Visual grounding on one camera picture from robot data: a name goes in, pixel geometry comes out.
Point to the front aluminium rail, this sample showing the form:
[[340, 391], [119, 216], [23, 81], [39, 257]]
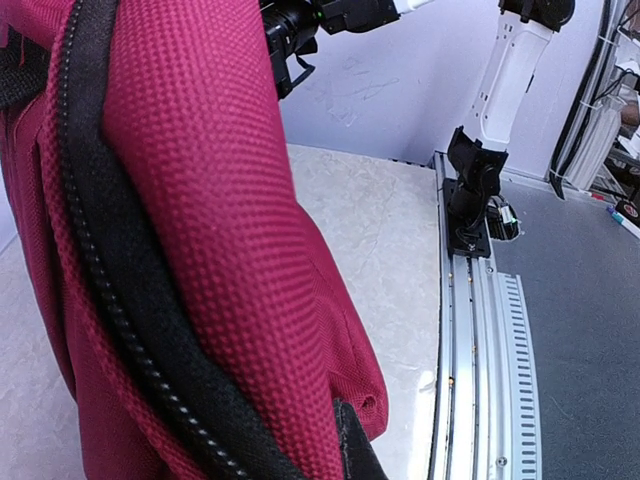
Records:
[[487, 414]]

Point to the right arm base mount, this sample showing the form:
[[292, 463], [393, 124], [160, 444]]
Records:
[[473, 221]]

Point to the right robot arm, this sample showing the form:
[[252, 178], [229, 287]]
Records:
[[478, 148]]

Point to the red backpack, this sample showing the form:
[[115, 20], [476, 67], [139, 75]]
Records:
[[195, 311]]

